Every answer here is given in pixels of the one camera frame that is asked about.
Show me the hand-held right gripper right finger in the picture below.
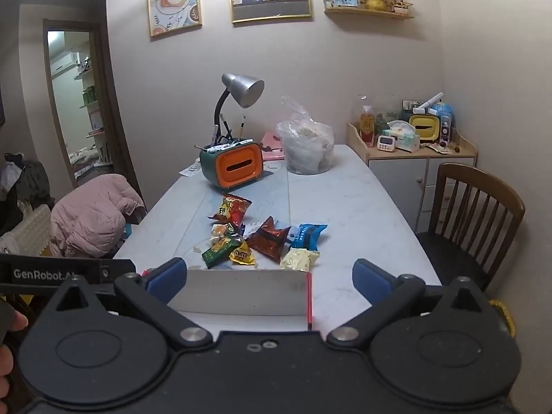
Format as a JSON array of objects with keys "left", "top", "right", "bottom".
[{"left": 327, "top": 259, "right": 496, "bottom": 348}]

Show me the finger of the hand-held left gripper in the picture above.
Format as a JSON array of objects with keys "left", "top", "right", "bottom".
[{"left": 101, "top": 259, "right": 137, "bottom": 285}]

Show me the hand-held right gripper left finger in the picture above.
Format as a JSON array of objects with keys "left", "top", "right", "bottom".
[{"left": 47, "top": 257, "right": 214, "bottom": 350}]

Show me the pale yellow snack packet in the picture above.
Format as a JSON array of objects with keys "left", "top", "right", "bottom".
[{"left": 279, "top": 248, "right": 322, "bottom": 273}]

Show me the red cardboard box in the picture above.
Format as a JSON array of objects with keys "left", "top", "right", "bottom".
[{"left": 142, "top": 268, "right": 315, "bottom": 332}]

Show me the blue snack packet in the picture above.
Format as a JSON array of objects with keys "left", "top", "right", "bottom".
[{"left": 288, "top": 223, "right": 328, "bottom": 252}]

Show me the yellow candy packet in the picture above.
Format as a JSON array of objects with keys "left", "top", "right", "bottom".
[{"left": 228, "top": 238, "right": 256, "bottom": 266}]

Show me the red orange snack packet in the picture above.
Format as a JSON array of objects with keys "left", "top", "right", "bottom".
[{"left": 208, "top": 193, "right": 252, "bottom": 225}]

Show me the dark red snack packet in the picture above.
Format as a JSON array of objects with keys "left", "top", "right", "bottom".
[{"left": 246, "top": 216, "right": 292, "bottom": 263}]

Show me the person's left hand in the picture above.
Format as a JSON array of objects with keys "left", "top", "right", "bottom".
[{"left": 0, "top": 311, "right": 29, "bottom": 400}]

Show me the cream cushion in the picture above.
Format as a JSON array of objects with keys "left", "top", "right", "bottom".
[{"left": 0, "top": 204, "right": 52, "bottom": 257}]

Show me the pink puffer jacket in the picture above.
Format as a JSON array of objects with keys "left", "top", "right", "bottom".
[{"left": 49, "top": 173, "right": 146, "bottom": 258}]

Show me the wooden chair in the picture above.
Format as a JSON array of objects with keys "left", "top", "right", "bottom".
[{"left": 415, "top": 163, "right": 527, "bottom": 292}]

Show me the dark bag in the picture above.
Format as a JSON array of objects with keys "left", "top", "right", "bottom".
[{"left": 0, "top": 152, "right": 56, "bottom": 236}]

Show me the white side cabinet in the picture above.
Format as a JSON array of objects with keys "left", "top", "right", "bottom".
[{"left": 346, "top": 121, "right": 479, "bottom": 234}]

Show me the orange green tissue box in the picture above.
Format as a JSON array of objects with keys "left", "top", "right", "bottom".
[{"left": 199, "top": 140, "right": 265, "bottom": 190}]

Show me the yellow container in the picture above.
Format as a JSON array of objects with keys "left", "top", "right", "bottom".
[{"left": 489, "top": 298, "right": 517, "bottom": 339}]

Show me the tissue pack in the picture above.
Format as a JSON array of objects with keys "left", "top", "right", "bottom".
[{"left": 384, "top": 120, "right": 421, "bottom": 152}]

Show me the clear plastic bag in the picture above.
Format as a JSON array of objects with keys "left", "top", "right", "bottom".
[{"left": 276, "top": 95, "right": 336, "bottom": 176}]

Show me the orange bottle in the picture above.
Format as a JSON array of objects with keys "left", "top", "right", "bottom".
[{"left": 359, "top": 104, "right": 376, "bottom": 147}]

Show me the yellow tissue box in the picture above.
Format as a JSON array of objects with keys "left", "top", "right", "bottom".
[{"left": 407, "top": 114, "right": 441, "bottom": 142}]

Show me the clear glass dome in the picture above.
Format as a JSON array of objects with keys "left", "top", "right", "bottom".
[{"left": 354, "top": 94, "right": 410, "bottom": 139}]

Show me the blue globe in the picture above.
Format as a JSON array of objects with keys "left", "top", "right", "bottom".
[{"left": 431, "top": 101, "right": 455, "bottom": 128}]

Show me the white tube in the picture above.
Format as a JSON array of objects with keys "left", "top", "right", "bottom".
[{"left": 416, "top": 92, "right": 444, "bottom": 113}]

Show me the silver desk lamp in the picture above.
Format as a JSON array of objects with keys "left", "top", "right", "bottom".
[{"left": 212, "top": 73, "right": 265, "bottom": 147}]

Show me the framed egg picture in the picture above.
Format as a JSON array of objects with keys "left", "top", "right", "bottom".
[{"left": 146, "top": 0, "right": 203, "bottom": 39}]

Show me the wall shelf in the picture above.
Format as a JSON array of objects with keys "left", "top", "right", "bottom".
[{"left": 323, "top": 0, "right": 415, "bottom": 20}]

